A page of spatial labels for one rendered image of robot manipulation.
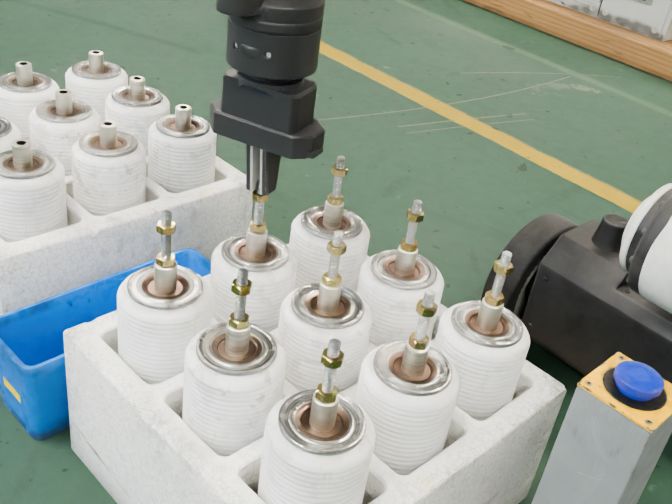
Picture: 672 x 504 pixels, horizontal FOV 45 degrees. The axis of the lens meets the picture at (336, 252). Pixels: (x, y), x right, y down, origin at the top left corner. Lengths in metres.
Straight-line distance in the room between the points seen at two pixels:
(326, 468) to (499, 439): 0.23
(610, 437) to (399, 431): 0.19
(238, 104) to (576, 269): 0.53
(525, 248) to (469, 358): 0.36
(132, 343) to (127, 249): 0.29
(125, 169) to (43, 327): 0.23
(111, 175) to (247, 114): 0.33
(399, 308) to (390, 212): 0.67
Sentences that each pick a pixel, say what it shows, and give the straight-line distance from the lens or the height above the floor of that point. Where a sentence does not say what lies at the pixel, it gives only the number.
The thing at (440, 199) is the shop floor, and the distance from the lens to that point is 1.61.
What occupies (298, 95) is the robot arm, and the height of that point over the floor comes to 0.45.
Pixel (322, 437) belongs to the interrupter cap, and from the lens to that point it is 0.69.
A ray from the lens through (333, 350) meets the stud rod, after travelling 0.64.
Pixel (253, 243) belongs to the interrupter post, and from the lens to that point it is 0.88.
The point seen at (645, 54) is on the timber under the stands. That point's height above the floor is 0.05.
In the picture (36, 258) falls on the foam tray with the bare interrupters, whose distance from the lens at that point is 1.04.
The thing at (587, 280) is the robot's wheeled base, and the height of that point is 0.18.
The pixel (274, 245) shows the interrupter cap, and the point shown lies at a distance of 0.91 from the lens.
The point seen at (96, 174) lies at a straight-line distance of 1.09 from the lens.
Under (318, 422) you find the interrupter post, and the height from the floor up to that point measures 0.26.
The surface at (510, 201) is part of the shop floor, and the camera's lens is 1.67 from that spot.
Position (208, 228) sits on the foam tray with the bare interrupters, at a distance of 1.18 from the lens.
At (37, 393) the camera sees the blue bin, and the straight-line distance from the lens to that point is 0.98.
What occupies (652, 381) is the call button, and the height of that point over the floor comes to 0.33.
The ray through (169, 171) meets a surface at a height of 0.20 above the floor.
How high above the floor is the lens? 0.74
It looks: 32 degrees down
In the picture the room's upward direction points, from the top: 9 degrees clockwise
